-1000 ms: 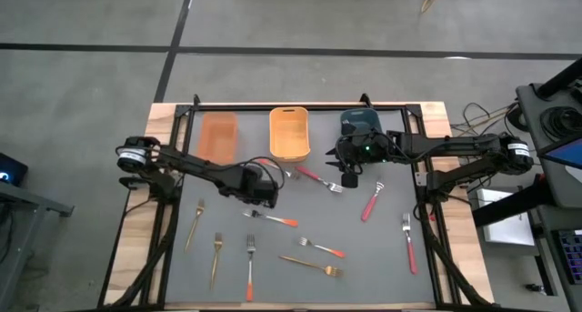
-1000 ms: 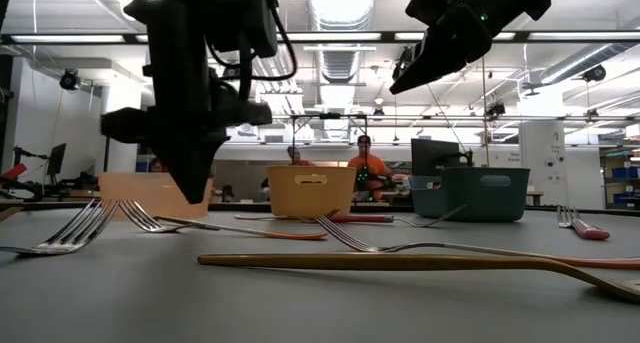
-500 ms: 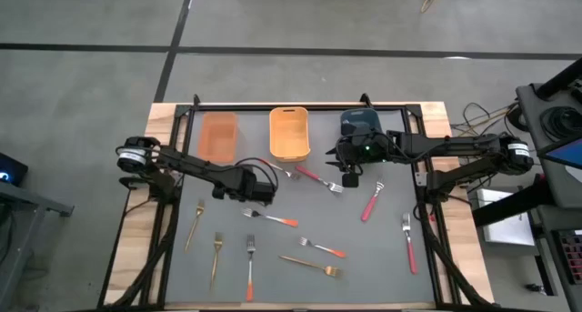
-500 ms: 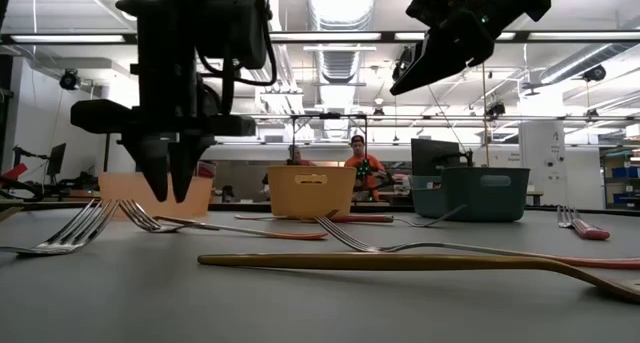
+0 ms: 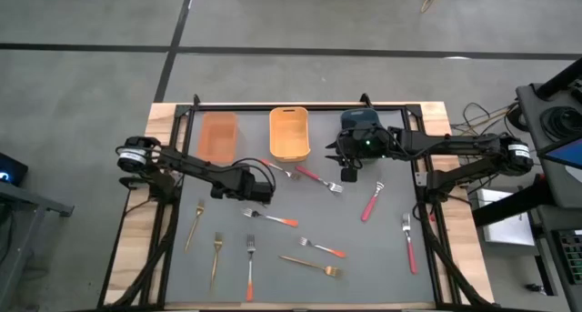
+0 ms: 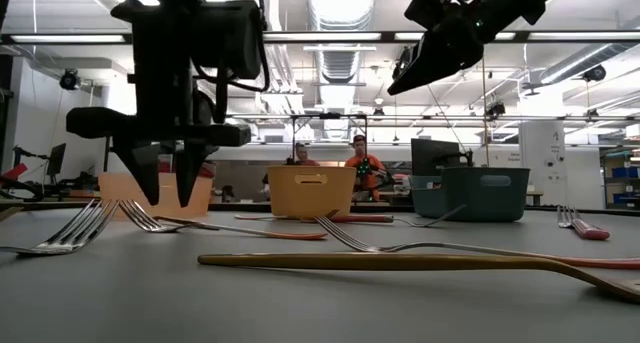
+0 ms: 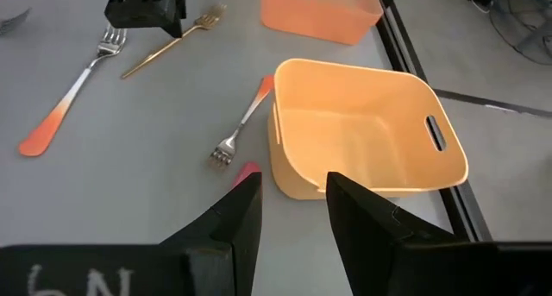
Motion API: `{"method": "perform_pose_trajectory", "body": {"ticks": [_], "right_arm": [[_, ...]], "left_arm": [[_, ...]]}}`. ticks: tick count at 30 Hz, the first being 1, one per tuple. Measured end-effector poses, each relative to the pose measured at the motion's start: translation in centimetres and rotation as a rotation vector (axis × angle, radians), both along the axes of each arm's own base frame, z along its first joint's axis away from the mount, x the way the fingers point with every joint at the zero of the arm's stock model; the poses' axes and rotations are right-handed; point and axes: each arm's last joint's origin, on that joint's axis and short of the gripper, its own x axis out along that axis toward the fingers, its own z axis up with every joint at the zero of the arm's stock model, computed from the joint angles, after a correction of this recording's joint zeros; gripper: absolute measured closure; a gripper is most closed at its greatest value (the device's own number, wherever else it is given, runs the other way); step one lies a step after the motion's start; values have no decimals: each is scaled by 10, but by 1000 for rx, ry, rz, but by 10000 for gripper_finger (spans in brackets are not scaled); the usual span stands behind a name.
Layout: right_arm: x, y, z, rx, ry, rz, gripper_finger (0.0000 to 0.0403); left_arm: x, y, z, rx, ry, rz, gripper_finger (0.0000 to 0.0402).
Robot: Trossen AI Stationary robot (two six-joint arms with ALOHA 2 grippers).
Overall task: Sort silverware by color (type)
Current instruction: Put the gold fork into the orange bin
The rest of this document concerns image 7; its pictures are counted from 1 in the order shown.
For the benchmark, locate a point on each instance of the gold fork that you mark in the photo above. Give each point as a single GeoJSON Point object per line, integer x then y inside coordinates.
{"type": "Point", "coordinates": [208, 20]}

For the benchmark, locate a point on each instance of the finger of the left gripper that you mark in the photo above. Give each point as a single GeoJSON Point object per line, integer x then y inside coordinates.
{"type": "Point", "coordinates": [176, 31]}

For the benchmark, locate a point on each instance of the translucent orange plastic bin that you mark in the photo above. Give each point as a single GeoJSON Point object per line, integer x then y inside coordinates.
{"type": "Point", "coordinates": [319, 15]}

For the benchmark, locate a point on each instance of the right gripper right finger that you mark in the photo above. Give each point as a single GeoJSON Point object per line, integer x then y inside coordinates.
{"type": "Point", "coordinates": [366, 235]}

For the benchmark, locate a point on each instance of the black table frame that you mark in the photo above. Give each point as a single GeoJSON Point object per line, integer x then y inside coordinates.
{"type": "Point", "coordinates": [461, 214]}

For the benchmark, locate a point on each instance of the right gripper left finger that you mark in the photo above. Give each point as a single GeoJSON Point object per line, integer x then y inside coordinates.
{"type": "Point", "coordinates": [233, 244]}

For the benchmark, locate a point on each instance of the yellow plastic bin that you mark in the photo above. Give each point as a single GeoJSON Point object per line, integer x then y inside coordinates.
{"type": "Point", "coordinates": [345, 127]}

